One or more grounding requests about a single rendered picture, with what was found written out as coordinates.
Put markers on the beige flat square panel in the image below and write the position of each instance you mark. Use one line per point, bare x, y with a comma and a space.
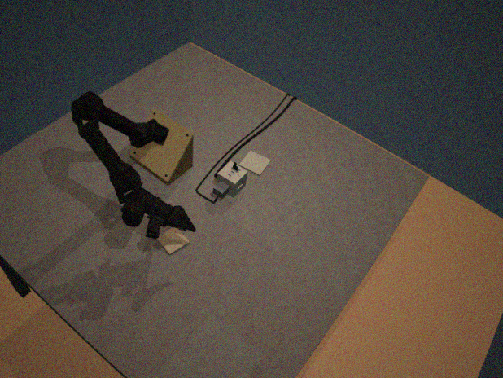
254, 163

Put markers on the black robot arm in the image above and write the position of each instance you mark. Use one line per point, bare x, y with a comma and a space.
89, 107

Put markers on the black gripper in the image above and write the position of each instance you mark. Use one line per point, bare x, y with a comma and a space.
174, 216

